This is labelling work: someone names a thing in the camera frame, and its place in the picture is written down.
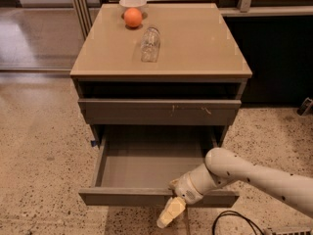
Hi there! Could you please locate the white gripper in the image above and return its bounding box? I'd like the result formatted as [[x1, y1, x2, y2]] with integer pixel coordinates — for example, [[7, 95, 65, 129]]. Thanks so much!
[[156, 172, 203, 228]]

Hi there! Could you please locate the grey drawer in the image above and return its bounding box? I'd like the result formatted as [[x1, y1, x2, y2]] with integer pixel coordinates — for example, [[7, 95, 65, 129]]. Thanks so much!
[[78, 99, 242, 125], [78, 124, 241, 209]]

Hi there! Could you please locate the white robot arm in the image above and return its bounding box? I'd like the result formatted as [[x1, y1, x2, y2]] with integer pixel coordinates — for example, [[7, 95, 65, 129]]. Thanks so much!
[[156, 148, 313, 228]]

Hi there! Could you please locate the grey drawer cabinet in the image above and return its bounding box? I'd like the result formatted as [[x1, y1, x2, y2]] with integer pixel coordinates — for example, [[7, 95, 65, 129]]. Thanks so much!
[[70, 4, 252, 142]]

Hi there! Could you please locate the grey power strip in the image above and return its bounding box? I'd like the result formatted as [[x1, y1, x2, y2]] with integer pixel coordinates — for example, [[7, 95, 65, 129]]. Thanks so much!
[[264, 226, 313, 235]]

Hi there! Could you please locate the clear glass jar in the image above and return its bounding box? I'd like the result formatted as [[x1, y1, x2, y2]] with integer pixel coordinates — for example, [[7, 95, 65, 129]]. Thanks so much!
[[141, 26, 160, 63]]

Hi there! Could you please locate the dark device on floor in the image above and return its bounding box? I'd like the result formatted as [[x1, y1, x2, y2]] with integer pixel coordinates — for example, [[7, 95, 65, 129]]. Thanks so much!
[[296, 97, 313, 116]]

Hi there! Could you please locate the orange ball fruit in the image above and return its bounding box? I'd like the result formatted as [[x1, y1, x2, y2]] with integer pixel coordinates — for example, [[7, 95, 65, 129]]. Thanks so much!
[[124, 8, 143, 28]]

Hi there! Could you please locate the white bowl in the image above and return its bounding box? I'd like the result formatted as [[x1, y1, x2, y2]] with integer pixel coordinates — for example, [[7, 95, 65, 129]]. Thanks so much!
[[119, 0, 147, 10]]

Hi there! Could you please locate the black cable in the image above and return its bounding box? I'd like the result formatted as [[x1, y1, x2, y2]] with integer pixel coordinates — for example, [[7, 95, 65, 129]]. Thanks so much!
[[212, 210, 266, 235]]

